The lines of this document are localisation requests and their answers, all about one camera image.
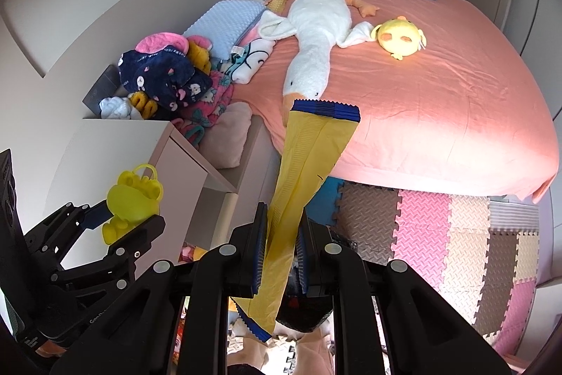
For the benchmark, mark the light blue baby cloth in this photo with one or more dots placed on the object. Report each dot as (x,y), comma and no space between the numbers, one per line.
(118,108)

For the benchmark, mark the white goose plush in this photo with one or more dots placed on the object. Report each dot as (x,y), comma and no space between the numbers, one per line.
(318,26)

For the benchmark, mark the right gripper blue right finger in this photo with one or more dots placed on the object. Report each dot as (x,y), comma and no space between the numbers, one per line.
(301,254)

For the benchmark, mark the pink blanket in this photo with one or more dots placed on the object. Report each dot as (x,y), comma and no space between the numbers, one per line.
(160,40)

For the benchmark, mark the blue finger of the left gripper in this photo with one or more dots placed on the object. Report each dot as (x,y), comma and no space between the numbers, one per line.
(134,244)
(94,216)

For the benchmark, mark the yellow frog toy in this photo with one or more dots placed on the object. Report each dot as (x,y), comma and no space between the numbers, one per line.
(134,198)

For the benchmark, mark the pink bed sheet mattress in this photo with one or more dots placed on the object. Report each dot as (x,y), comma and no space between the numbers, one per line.
(462,115)

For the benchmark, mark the colourful foam floor mat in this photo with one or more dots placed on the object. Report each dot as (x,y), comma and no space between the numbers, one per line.
(479,253)

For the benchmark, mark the black wall switch panel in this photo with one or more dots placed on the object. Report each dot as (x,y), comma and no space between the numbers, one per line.
(106,85)

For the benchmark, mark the white cartoon cloth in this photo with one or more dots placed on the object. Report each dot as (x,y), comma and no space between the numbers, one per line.
(245,61)

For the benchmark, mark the yellow chick plush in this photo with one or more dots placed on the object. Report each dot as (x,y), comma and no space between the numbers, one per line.
(399,37)

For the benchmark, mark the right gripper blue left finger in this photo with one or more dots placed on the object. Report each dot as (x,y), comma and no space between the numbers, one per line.
(258,238)

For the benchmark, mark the pink fluffy cushion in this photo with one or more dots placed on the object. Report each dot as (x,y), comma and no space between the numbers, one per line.
(223,144)

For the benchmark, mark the left hand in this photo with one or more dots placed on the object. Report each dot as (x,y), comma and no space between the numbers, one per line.
(50,349)

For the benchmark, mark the light blue blanket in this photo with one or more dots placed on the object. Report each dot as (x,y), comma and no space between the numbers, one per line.
(225,23)

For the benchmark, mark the navy bunny blanket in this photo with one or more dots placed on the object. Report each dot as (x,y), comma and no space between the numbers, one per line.
(167,76)

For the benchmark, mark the black trash bin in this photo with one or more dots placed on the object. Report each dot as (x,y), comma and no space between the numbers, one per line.
(301,312)

